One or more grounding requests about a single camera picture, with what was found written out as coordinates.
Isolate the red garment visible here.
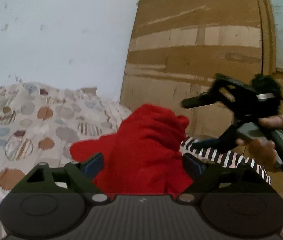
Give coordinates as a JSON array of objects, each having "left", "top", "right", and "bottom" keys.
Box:
[{"left": 69, "top": 104, "right": 193, "bottom": 197}]

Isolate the person's right hand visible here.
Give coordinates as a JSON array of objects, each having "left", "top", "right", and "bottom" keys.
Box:
[{"left": 236, "top": 114, "right": 283, "bottom": 173}]

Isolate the zebra striped pink blanket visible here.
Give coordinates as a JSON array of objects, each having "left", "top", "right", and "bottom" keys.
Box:
[{"left": 179, "top": 135, "right": 272, "bottom": 185}]

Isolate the dotted patterned bed cover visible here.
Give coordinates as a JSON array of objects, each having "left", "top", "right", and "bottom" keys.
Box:
[{"left": 0, "top": 82, "right": 131, "bottom": 239}]

